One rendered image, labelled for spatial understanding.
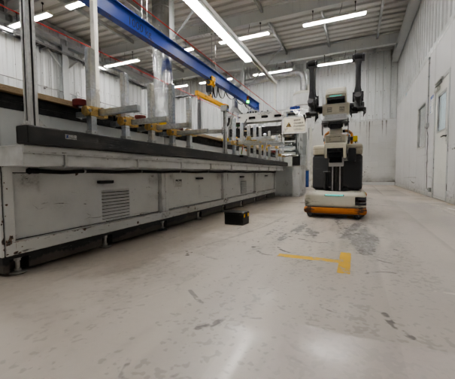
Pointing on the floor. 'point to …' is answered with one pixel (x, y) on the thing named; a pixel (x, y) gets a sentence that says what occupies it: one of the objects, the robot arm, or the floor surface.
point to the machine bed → (82, 191)
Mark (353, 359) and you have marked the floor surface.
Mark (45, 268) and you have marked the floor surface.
